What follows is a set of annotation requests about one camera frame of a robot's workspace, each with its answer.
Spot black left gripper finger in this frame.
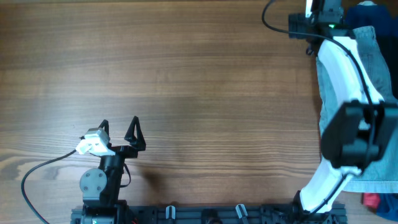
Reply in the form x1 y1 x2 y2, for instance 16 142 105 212
98 119 109 137
124 116 146 151

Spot light blue denim shorts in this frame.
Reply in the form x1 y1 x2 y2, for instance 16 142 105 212
315 26 398 194

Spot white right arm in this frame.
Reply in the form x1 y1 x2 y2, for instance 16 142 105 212
289 1 397 223

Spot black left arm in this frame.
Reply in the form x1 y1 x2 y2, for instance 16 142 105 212
70 116 146 224

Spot white garment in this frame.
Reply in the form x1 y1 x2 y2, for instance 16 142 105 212
358 1 376 6

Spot dark navy blue garment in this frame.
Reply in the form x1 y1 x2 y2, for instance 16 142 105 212
345 5 397 37

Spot black garment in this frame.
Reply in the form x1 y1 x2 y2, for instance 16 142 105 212
376 34 397 98

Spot black left camera cable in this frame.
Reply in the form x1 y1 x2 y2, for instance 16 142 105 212
21 149 78 224

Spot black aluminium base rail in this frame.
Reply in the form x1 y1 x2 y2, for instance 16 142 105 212
70 204 348 224

